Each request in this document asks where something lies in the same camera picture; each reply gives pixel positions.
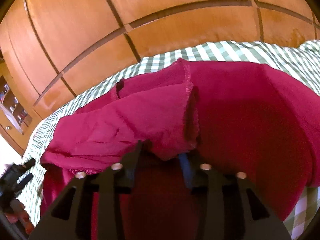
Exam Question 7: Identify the red long-sleeve garment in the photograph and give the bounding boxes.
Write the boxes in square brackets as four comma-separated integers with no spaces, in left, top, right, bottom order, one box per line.
[40,59,319,239]

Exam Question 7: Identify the green white checkered bedspread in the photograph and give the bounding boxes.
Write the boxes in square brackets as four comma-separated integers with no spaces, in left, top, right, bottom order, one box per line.
[18,40,319,225]

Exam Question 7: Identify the wooden shelf with items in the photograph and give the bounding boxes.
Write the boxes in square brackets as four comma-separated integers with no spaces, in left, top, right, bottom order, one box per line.
[0,75,33,135]

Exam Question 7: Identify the wooden panelled wardrobe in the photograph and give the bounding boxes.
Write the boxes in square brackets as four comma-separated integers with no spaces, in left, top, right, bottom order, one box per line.
[1,0,319,154]

